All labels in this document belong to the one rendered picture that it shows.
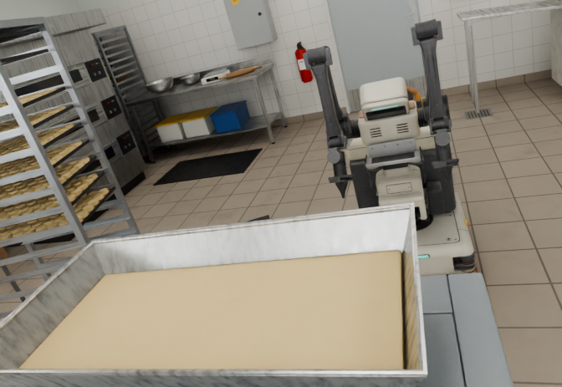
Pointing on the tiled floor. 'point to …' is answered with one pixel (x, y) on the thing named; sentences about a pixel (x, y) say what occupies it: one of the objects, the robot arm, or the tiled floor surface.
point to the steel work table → (212, 88)
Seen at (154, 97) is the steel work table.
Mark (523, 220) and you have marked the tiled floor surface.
